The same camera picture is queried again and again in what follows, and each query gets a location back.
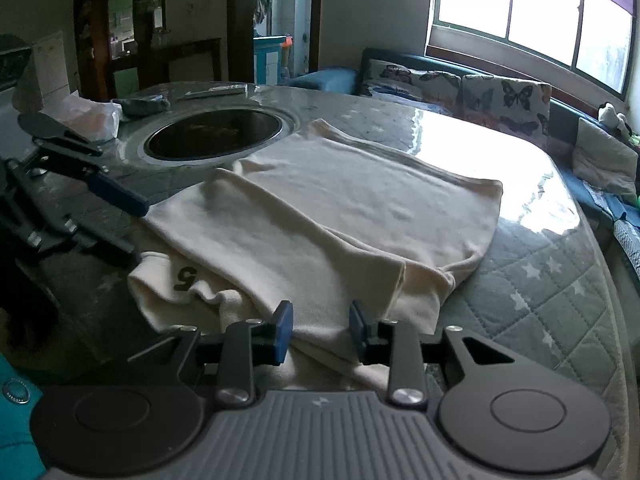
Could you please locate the blue white cabinet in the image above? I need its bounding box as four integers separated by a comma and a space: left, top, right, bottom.
253, 35, 293, 86

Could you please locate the dark wooden side table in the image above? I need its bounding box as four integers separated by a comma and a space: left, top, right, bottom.
105, 38, 222, 89

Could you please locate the white plush toy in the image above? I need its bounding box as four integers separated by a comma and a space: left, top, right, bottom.
598, 102, 631, 138

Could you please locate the butterfly print pillow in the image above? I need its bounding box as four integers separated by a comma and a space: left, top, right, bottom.
360, 60, 462, 107
461, 75, 552, 141

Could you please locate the plain grey cushion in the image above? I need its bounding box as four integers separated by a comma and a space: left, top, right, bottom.
572, 118, 639, 197

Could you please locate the window with green frame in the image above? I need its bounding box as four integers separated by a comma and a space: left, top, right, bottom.
435, 0, 638, 98

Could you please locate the cream white garment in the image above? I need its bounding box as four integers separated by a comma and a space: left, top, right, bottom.
128, 119, 502, 390

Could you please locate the blue sofa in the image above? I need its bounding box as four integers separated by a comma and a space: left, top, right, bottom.
286, 46, 640, 281

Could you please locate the white plastic bag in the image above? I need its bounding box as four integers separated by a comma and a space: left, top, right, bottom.
12, 92, 122, 143

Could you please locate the right butterfly print pillow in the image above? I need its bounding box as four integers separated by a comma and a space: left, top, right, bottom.
461, 75, 552, 141

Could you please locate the round black induction cooktop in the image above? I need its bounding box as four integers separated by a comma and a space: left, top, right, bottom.
116, 105, 299, 168

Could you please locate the left butterfly print pillow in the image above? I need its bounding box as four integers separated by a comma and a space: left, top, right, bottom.
360, 60, 462, 107

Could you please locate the flat dark remote box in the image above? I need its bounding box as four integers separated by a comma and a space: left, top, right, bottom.
179, 84, 247, 101

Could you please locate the crumpled blue grey cloth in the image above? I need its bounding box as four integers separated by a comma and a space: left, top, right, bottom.
112, 94, 170, 120

